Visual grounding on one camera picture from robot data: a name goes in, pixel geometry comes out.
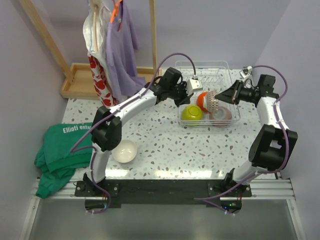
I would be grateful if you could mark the white wire dish rack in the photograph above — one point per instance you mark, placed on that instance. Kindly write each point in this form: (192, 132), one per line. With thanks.
(213, 77)

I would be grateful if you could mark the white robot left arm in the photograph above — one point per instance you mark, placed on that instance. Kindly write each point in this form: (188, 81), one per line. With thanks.
(107, 126)

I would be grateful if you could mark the brown patterned ceramic bowl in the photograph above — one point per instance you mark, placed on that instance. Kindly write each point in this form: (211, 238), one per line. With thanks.
(210, 102)

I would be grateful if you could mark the lime green bowl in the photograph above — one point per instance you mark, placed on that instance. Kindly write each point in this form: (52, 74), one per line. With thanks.
(192, 113)

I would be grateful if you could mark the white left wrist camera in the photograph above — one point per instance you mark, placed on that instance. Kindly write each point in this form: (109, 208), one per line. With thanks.
(193, 86)

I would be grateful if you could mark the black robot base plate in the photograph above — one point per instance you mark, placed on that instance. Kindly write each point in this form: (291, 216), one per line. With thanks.
(152, 192)

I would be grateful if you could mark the wooden clothes hanger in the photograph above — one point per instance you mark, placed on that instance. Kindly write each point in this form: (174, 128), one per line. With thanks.
(94, 6)

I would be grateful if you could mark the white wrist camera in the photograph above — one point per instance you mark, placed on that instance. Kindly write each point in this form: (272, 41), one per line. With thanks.
(246, 73)
(193, 86)

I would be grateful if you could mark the plain white bowl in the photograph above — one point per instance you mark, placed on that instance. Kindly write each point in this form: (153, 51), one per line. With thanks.
(125, 152)

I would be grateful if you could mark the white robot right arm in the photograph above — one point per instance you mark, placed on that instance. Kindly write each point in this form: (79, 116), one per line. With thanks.
(274, 143)

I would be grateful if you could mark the red floral white garment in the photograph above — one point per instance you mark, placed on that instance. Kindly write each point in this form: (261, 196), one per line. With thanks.
(98, 59)

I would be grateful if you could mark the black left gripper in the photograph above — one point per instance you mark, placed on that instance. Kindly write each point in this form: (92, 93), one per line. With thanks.
(182, 95)

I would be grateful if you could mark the wooden clothes rack stand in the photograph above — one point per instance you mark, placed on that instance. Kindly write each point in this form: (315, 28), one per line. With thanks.
(78, 83)

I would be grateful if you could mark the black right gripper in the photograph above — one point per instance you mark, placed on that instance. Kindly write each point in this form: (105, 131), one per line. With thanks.
(231, 95)

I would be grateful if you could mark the green sweatshirt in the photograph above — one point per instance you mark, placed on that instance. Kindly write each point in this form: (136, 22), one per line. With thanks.
(54, 159)

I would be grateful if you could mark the pink white ceramic bowl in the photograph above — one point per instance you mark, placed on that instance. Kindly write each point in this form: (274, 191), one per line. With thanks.
(222, 118)

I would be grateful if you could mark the aluminium rail frame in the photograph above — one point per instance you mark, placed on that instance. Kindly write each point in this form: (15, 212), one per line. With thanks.
(167, 150)

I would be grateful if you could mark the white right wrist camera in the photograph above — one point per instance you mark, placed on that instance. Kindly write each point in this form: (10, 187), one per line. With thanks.
(246, 73)

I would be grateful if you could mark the orange clothes hanger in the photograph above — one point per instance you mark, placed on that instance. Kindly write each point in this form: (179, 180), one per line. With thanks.
(117, 14)

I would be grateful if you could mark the lilac purple shirt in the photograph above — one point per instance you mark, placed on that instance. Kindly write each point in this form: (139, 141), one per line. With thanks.
(120, 57)

